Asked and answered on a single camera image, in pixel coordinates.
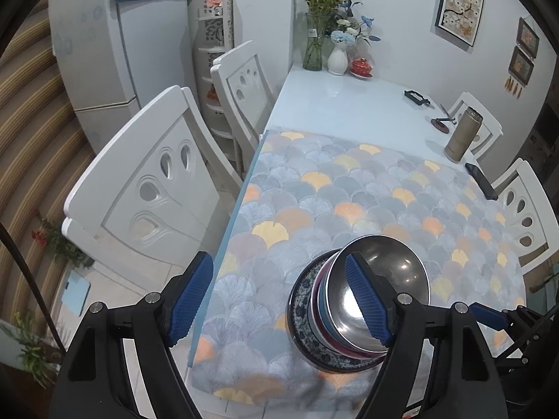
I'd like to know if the black rectangular holder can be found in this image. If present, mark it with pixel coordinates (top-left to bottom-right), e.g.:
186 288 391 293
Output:
404 89 431 108

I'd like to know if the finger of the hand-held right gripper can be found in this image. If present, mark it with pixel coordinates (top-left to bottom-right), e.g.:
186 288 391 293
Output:
471 303 546 341

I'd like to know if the glass vase with green stems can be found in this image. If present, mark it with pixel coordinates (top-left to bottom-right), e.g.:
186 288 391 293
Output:
296 0 355 72

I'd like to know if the white vase with flowers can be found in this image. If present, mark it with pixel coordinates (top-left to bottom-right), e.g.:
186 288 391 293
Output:
327 0 382 76

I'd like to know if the white corner shelf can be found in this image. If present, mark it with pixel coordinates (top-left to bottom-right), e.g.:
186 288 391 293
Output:
194 0 246 172

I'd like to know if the black smartphone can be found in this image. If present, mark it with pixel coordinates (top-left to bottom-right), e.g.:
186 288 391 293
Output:
465 162 499 202

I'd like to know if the blue steel-lined bowl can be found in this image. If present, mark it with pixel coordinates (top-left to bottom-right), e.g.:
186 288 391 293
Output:
317 266 350 350

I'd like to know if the green leafy potted plant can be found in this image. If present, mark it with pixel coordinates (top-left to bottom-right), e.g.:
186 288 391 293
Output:
0 311 63 390

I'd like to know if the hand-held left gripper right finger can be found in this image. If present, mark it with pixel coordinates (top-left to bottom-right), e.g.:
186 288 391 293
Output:
346 253 509 419

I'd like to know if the light blue flat board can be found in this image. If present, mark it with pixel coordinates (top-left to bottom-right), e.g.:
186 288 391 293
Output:
60 270 92 320

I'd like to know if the small framed picture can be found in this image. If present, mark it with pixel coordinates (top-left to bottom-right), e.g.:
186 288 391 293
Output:
508 47 535 84
516 17 540 58

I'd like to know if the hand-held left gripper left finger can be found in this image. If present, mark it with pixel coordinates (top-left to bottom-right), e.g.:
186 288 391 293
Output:
50 251 215 419

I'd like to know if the black phone stand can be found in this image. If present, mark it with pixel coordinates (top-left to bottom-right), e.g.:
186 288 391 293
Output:
430 103 458 134

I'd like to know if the white refrigerator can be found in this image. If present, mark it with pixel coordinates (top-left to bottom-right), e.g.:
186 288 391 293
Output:
47 0 194 150

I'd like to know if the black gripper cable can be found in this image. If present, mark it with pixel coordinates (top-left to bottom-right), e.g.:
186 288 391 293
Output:
0 222 66 351

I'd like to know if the red steel-lined bowl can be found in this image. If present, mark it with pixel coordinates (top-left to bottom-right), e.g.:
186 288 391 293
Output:
325 235 431 354

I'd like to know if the red-flowered potted plant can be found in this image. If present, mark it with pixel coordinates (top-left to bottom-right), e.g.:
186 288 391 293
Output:
32 211 95 272

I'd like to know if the blue floral ceramic plate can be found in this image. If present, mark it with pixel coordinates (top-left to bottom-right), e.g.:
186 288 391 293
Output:
286 266 387 372
288 314 387 375

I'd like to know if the red teacup with saucer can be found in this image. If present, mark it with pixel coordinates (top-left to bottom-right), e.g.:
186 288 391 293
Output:
349 57 375 79

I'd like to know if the white dining chair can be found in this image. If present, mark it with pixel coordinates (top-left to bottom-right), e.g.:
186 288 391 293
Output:
447 91 503 160
61 85 244 272
493 158 556 281
210 40 278 159

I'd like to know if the fan-patterned tablecloth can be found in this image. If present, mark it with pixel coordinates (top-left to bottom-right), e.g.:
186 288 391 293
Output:
188 126 527 412

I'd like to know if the floral wall scroll picture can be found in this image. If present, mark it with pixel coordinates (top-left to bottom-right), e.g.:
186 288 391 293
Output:
435 0 488 47

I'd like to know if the tan metal thermos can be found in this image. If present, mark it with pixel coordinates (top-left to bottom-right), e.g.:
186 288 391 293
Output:
444 105 484 162

